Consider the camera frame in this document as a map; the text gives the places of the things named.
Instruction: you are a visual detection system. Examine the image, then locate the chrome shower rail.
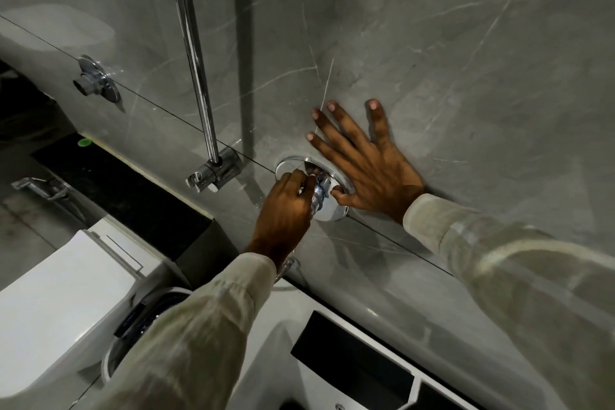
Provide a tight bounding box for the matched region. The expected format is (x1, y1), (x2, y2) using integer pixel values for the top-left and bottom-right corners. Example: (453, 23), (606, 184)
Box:
(164, 0), (223, 166)

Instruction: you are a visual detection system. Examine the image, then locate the person's left hand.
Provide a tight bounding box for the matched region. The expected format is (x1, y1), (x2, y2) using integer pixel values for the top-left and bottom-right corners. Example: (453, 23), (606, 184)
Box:
(244, 170), (319, 272)

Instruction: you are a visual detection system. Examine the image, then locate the round bin with chrome rim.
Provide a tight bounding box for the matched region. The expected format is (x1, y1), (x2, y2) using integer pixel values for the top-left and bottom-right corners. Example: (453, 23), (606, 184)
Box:
(101, 287), (194, 386)

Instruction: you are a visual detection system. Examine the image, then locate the person's right forearm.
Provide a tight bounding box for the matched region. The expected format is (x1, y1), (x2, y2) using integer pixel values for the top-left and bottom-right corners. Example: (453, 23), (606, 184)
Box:
(403, 193), (615, 410)

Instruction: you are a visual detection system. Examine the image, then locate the person's right hand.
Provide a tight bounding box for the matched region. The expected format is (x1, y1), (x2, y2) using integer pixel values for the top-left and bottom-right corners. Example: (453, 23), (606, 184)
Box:
(306, 99), (426, 226)

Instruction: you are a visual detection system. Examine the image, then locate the chrome rail bracket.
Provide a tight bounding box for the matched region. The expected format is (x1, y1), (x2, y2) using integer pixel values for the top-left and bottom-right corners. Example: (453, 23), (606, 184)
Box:
(186, 147), (244, 193)

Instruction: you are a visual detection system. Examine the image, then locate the chrome bidet sprayer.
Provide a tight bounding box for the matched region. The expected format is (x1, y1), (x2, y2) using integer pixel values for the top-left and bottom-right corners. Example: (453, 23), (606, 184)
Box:
(12, 177), (75, 205)

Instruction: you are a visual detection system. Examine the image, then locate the person's left forearm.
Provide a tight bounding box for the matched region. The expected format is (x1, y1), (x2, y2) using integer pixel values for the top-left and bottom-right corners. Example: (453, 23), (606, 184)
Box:
(89, 251), (280, 410)

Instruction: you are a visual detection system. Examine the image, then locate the white toilet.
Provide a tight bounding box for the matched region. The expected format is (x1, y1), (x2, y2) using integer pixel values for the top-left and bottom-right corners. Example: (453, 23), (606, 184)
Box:
(0, 217), (194, 401)

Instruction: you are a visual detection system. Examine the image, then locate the white appliance with black panel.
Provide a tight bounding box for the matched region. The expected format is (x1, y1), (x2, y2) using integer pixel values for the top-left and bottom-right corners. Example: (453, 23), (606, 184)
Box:
(226, 275), (486, 410)

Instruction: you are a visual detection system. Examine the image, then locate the chrome flexible hose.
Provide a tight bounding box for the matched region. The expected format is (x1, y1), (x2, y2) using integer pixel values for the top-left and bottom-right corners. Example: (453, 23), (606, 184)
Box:
(275, 257), (298, 286)

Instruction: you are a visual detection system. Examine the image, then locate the black stone ledge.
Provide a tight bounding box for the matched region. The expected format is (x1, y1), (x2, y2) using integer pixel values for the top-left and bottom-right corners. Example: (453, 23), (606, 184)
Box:
(31, 132), (214, 262)

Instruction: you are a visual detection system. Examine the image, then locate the chrome wall water outlet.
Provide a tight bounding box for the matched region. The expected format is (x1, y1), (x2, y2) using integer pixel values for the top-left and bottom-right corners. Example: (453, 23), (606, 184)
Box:
(73, 55), (122, 103)

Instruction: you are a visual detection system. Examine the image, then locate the chrome shower valve handle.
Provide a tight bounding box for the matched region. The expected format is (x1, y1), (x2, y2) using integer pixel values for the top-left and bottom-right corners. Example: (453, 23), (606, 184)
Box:
(307, 173), (333, 214)

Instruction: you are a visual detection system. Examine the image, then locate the round chrome valve plate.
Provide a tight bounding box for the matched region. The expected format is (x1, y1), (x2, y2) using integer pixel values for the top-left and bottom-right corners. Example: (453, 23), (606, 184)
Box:
(274, 155), (356, 223)

